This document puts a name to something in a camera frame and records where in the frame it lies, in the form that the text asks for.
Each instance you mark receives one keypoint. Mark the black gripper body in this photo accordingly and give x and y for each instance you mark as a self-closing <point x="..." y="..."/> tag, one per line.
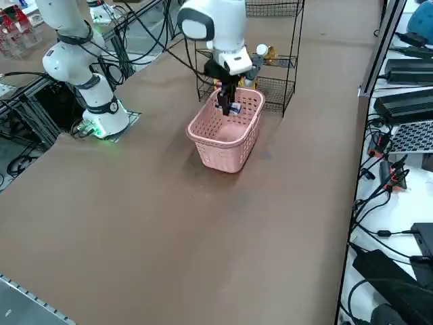
<point x="227" y="81"/>

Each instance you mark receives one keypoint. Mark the blue white packet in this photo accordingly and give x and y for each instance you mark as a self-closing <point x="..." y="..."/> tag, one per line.
<point x="235" y="109"/>

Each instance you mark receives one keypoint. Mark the yellow drink bottle white cap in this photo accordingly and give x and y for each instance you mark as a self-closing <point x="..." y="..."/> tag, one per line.
<point x="262" y="49"/>

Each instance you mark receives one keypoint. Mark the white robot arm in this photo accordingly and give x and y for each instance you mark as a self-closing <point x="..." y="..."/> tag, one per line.
<point x="99" y="13"/>
<point x="101" y="111"/>

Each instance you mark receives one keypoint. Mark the small yellow snack packet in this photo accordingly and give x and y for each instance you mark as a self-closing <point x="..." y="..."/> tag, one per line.
<point x="253" y="84"/>

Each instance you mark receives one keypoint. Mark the pink plastic basket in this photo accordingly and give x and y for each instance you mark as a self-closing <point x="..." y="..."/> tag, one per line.
<point x="223" y="159"/>

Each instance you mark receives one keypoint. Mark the wrist black box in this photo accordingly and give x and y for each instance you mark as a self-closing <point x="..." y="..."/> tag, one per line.
<point x="213" y="69"/>

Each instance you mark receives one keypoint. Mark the black orange clamp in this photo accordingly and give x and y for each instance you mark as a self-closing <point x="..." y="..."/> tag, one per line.
<point x="394" y="176"/>

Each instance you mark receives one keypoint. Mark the perforated grey plate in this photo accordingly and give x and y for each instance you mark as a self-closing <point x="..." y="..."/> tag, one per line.
<point x="412" y="137"/>

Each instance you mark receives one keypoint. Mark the blue rounded object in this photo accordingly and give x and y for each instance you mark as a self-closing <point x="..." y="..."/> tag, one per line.
<point x="421" y="18"/>

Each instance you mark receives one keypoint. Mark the clear box red items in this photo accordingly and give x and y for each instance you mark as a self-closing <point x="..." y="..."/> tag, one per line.
<point x="17" y="34"/>

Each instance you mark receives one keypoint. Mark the grey metal plate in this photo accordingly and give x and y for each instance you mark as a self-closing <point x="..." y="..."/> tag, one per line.
<point x="20" y="304"/>

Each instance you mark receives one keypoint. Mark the wrist camera black bracket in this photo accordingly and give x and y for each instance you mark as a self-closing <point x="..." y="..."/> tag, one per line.
<point x="253" y="67"/>

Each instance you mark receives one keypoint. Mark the aluminium upright post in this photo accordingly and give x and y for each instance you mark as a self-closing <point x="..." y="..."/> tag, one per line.
<point x="382" y="50"/>

